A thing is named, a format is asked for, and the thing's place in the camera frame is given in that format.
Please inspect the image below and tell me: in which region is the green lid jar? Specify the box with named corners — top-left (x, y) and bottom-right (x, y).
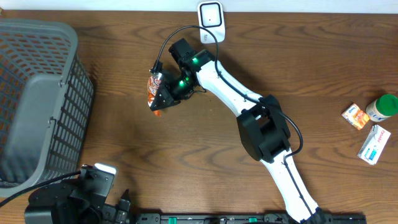
top-left (366, 94), bottom-right (397, 122)

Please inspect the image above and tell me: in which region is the white blue medicine box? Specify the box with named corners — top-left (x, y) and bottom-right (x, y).
top-left (358, 124), bottom-right (391, 166)

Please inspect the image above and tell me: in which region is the grey plastic mesh basket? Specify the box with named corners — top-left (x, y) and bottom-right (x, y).
top-left (1, 19), bottom-right (95, 197)

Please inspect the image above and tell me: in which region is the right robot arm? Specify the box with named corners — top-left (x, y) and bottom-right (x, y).
top-left (149, 39), bottom-right (326, 223)

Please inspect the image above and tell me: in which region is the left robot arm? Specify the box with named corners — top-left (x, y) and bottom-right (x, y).
top-left (24, 163), bottom-right (136, 224)

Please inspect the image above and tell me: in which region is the small orange box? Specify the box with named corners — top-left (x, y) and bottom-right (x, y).
top-left (341, 103), bottom-right (370, 130)

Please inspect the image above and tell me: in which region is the black mounting rail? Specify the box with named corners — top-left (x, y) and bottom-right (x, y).
top-left (135, 213), bottom-right (367, 224)

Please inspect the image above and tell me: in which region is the white barcode scanner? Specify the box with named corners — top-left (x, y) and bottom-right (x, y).
top-left (197, 1), bottom-right (226, 42)

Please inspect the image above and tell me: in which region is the red Top chocolate bar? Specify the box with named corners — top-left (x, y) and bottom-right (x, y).
top-left (147, 73), bottom-right (162, 107)

